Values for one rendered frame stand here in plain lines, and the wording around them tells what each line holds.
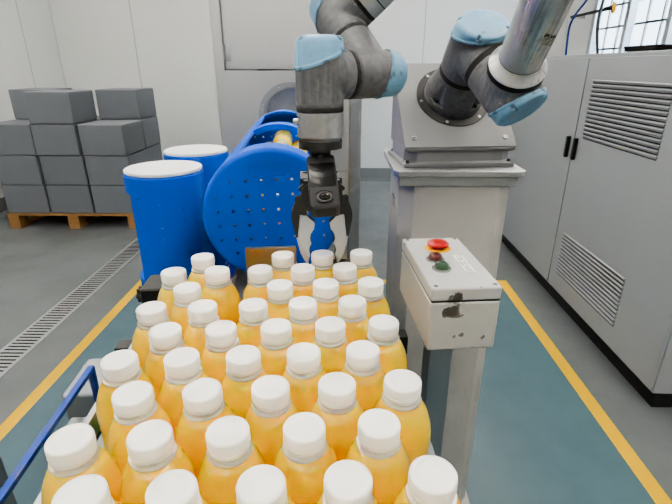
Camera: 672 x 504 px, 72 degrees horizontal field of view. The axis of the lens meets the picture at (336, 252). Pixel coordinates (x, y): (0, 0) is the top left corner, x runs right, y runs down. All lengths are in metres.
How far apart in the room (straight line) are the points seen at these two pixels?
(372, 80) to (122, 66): 5.92
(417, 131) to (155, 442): 0.95
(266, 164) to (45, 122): 3.87
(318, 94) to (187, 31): 5.61
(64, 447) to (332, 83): 0.56
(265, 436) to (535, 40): 0.79
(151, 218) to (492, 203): 1.16
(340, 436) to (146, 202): 1.38
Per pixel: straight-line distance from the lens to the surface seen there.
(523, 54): 0.99
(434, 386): 0.84
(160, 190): 1.73
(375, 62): 0.79
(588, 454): 2.16
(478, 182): 1.19
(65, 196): 4.81
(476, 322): 0.69
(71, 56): 6.87
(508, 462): 2.01
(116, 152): 4.48
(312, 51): 0.73
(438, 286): 0.66
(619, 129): 2.64
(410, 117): 1.22
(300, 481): 0.45
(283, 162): 0.94
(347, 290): 0.74
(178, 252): 1.80
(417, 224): 1.20
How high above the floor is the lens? 1.38
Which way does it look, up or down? 22 degrees down
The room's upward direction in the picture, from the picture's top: straight up
